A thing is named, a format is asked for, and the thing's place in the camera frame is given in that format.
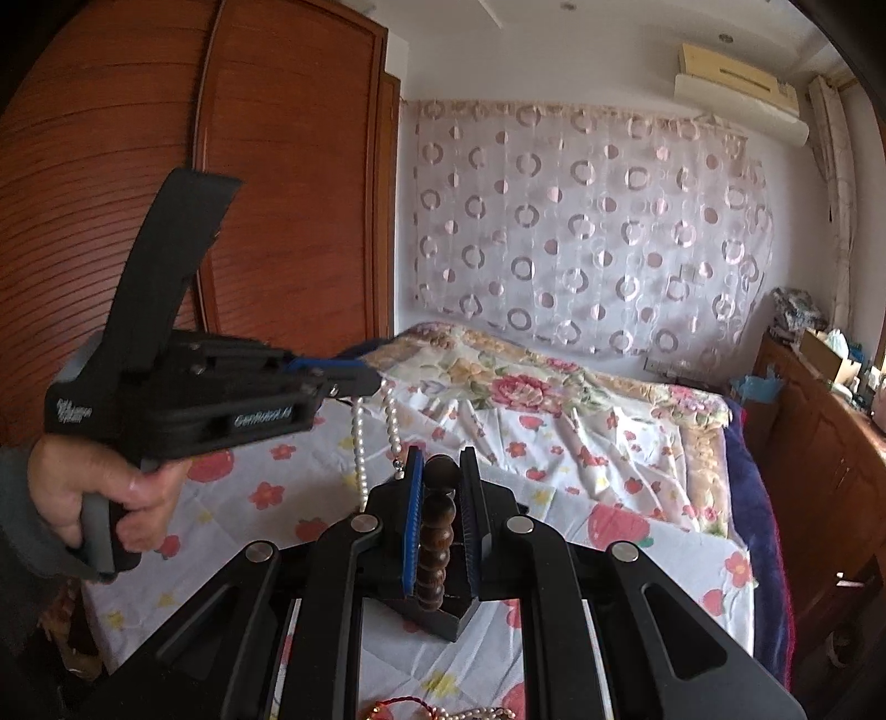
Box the person's left forearm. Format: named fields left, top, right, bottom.
left=0, top=443, right=87, bottom=720

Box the cardboard box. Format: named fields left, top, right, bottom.
left=798, top=327, right=864, bottom=387

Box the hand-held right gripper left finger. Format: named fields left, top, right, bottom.
left=90, top=446, right=430, bottom=720

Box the patterned fabric bag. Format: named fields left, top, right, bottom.
left=767, top=286, right=830, bottom=345

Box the strawberry print bed sheet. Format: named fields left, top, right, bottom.
left=81, top=388, right=757, bottom=720

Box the white pearl necklace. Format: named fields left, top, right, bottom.
left=349, top=377, right=409, bottom=510

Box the dark blue blanket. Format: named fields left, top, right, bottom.
left=721, top=396, right=799, bottom=693

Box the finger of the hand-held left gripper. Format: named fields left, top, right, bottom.
left=282, top=354, right=364, bottom=375
left=320, top=364, right=382, bottom=403

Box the sheer circle-patterned curtain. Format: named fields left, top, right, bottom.
left=405, top=99, right=777, bottom=362

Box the red string bracelet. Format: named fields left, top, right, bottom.
left=370, top=698, right=447, bottom=720

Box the floral quilt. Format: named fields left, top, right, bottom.
left=356, top=322, right=736, bottom=544

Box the person's left hand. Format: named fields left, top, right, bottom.
left=28, top=433, right=193, bottom=549

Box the cream side curtain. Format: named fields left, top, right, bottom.
left=805, top=73, right=861, bottom=335

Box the white wall air conditioner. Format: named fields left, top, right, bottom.
left=673, top=42, right=812, bottom=148

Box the brown wooden dresser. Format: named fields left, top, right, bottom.
left=749, top=331, right=886, bottom=666

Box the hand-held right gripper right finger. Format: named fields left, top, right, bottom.
left=459, top=446, right=811, bottom=720

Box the dark wooden jewelry stand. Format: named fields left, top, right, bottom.
left=415, top=457, right=482, bottom=642

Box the brown wooden wardrobe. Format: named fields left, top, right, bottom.
left=0, top=0, right=404, bottom=361

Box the blue plastic bag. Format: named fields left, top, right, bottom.
left=725, top=366, right=785, bottom=408

